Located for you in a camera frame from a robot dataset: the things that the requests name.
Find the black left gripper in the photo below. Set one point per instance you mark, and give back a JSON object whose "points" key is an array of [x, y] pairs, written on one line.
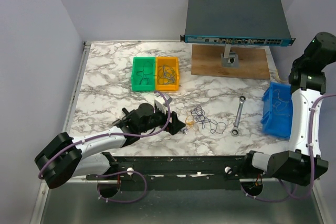
{"points": [[176, 125]]}

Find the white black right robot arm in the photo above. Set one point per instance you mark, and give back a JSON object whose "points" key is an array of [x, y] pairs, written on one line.
{"points": [[301, 164]]}

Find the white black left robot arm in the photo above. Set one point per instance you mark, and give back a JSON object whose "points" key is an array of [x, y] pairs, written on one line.
{"points": [[66, 157]]}

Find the black pipe fitting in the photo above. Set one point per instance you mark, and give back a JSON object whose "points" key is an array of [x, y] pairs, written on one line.
{"points": [[124, 118]]}

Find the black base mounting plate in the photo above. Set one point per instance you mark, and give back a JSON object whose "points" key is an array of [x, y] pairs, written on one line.
{"points": [[179, 172]]}

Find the orange plastic bin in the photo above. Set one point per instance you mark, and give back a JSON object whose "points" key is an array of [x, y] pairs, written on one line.
{"points": [[167, 76]]}

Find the silver ratchet wrench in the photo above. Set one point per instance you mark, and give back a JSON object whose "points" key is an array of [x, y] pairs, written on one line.
{"points": [[235, 129]]}

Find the green plastic bin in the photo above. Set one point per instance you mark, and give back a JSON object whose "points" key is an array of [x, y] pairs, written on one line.
{"points": [[143, 74]]}

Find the brown wooden board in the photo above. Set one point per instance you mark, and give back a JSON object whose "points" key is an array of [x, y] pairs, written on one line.
{"points": [[253, 63]]}

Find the grey metal stand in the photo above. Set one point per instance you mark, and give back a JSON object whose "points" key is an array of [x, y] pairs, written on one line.
{"points": [[229, 59]]}

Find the blue plastic bin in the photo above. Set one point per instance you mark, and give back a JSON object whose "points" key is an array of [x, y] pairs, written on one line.
{"points": [[277, 110]]}

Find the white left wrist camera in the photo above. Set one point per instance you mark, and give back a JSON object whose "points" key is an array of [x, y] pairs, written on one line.
{"points": [[160, 103]]}

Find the grey network switch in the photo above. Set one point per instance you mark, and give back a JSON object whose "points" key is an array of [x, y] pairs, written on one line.
{"points": [[237, 22]]}

